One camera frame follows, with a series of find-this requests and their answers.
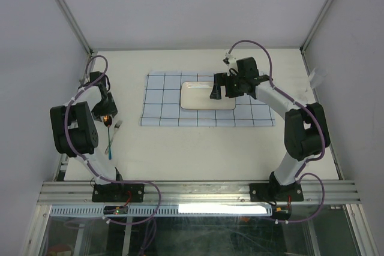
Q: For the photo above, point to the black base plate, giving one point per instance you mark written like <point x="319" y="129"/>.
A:
<point x="118" y="193"/>
<point x="267" y="193"/>

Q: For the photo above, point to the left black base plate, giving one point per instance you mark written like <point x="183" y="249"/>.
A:
<point x="118" y="193"/>

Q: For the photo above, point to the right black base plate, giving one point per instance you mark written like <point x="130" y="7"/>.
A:
<point x="267" y="193"/>

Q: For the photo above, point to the aluminium frame post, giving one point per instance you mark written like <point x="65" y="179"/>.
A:
<point x="73" y="24"/>
<point x="316" y="24"/>

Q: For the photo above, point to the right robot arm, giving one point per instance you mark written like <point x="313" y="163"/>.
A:
<point x="305" y="129"/>

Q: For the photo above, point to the white rectangular plate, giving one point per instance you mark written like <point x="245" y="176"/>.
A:
<point x="196" y="96"/>

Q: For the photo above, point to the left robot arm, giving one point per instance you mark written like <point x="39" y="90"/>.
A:
<point x="74" y="130"/>

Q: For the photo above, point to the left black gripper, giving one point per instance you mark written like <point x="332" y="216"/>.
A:
<point x="110" y="110"/>

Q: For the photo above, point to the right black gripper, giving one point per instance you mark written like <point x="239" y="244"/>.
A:
<point x="222" y="79"/>

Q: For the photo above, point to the left aluminium frame post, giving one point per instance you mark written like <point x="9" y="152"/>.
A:
<point x="73" y="24"/>

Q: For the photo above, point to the blue checkered cloth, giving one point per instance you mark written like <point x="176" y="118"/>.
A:
<point x="162" y="105"/>

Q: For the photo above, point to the white slotted cable duct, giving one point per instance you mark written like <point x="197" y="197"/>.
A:
<point x="99" y="210"/>

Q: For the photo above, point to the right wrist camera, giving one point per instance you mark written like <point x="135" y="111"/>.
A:
<point x="231" y="62"/>

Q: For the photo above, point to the right aluminium frame post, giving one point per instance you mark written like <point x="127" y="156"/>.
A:
<point x="316" y="24"/>

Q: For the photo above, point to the silver fork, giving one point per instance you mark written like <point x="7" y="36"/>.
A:
<point x="113" y="134"/>

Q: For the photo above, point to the spoon with blue handle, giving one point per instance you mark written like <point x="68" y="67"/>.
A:
<point x="108" y="136"/>

